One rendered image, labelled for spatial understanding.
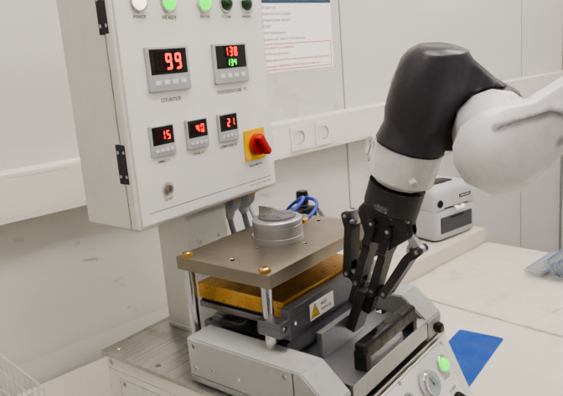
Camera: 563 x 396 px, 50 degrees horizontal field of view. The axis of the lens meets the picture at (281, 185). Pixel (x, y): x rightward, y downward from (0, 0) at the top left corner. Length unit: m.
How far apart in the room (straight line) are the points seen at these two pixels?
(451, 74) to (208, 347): 0.49
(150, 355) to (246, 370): 0.24
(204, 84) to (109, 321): 0.70
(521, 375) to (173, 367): 0.68
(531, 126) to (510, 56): 2.17
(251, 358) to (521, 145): 0.44
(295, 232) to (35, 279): 0.66
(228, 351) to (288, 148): 0.91
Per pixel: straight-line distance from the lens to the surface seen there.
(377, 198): 0.78
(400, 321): 0.90
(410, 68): 0.73
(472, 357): 1.35
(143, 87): 0.91
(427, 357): 0.99
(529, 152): 0.67
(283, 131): 1.66
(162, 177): 0.93
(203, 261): 0.88
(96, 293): 1.45
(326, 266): 0.96
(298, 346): 0.90
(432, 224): 1.88
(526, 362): 1.35
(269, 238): 0.91
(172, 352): 1.04
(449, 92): 0.73
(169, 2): 0.94
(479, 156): 0.66
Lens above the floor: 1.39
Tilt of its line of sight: 12 degrees down
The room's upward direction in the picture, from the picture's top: 5 degrees counter-clockwise
